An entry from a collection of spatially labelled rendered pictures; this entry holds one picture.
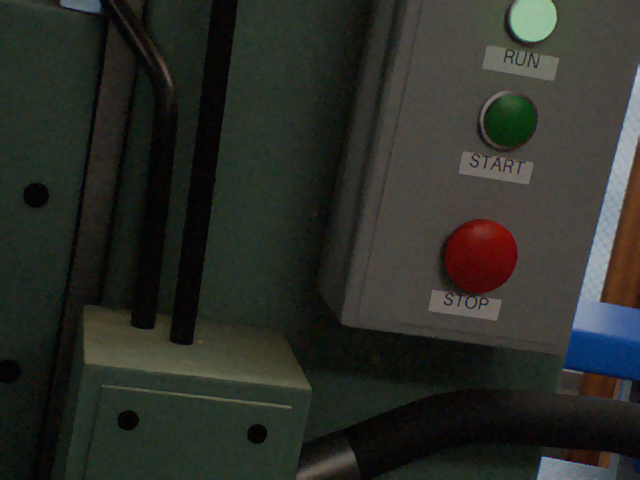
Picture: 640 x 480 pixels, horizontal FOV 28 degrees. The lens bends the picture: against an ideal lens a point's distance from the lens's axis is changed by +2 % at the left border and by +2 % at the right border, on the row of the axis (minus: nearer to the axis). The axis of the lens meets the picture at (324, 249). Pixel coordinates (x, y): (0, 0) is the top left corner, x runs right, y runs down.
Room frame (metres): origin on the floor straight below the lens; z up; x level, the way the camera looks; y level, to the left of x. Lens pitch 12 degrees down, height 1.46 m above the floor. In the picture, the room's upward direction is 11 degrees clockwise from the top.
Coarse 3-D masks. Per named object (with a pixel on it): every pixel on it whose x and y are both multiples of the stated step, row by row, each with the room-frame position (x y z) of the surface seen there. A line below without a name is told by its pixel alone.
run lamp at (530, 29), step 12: (516, 0) 0.51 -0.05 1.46; (528, 0) 0.51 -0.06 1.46; (540, 0) 0.51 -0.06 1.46; (552, 0) 0.51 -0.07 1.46; (516, 12) 0.51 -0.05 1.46; (528, 12) 0.51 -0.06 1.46; (540, 12) 0.51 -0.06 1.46; (552, 12) 0.51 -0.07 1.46; (516, 24) 0.51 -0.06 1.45; (528, 24) 0.51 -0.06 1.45; (540, 24) 0.51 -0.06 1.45; (552, 24) 0.51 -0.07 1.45; (516, 36) 0.51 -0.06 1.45; (528, 36) 0.51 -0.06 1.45; (540, 36) 0.51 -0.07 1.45
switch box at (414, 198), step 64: (384, 0) 0.54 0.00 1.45; (448, 0) 0.51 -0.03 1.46; (512, 0) 0.51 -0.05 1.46; (576, 0) 0.52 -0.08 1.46; (384, 64) 0.52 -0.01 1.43; (448, 64) 0.51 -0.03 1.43; (576, 64) 0.52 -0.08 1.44; (384, 128) 0.51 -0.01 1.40; (448, 128) 0.51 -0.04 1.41; (576, 128) 0.52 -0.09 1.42; (384, 192) 0.51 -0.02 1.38; (448, 192) 0.51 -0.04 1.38; (512, 192) 0.52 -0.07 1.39; (576, 192) 0.52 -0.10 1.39; (384, 256) 0.51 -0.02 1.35; (576, 256) 0.52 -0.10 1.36; (384, 320) 0.51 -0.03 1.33; (448, 320) 0.51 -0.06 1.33; (512, 320) 0.52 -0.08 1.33
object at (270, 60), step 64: (192, 0) 0.55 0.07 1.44; (256, 0) 0.55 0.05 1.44; (320, 0) 0.56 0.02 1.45; (192, 64) 0.55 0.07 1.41; (256, 64) 0.55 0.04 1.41; (320, 64) 0.56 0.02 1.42; (128, 128) 0.58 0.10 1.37; (192, 128) 0.55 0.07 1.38; (256, 128) 0.55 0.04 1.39; (320, 128) 0.56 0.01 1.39; (128, 192) 0.55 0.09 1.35; (256, 192) 0.56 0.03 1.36; (320, 192) 0.56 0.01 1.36; (128, 256) 0.54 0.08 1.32; (256, 256) 0.56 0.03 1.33; (320, 256) 0.56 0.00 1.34; (256, 320) 0.56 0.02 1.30; (320, 320) 0.56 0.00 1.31; (320, 384) 0.57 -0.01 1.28; (384, 384) 0.57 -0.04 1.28; (448, 384) 0.58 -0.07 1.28; (512, 384) 0.59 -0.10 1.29; (512, 448) 0.59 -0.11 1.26
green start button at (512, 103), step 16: (496, 96) 0.51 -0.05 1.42; (512, 96) 0.51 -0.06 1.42; (480, 112) 0.51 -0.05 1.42; (496, 112) 0.51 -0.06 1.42; (512, 112) 0.51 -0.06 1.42; (528, 112) 0.51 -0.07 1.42; (480, 128) 0.51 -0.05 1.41; (496, 128) 0.51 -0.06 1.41; (512, 128) 0.51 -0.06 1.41; (528, 128) 0.51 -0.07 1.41; (496, 144) 0.51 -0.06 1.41; (512, 144) 0.51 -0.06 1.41
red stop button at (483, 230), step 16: (464, 224) 0.51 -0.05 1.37; (480, 224) 0.51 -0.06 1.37; (496, 224) 0.51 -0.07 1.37; (448, 240) 0.51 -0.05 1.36; (464, 240) 0.50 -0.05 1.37; (480, 240) 0.50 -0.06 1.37; (496, 240) 0.51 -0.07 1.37; (512, 240) 0.51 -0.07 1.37; (448, 256) 0.50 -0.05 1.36; (464, 256) 0.50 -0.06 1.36; (480, 256) 0.50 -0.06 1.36; (496, 256) 0.51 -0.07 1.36; (512, 256) 0.51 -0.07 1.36; (448, 272) 0.51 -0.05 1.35; (464, 272) 0.50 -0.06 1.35; (480, 272) 0.50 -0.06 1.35; (496, 272) 0.51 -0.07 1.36; (512, 272) 0.51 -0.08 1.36; (464, 288) 0.51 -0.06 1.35; (480, 288) 0.51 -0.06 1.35; (496, 288) 0.51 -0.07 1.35
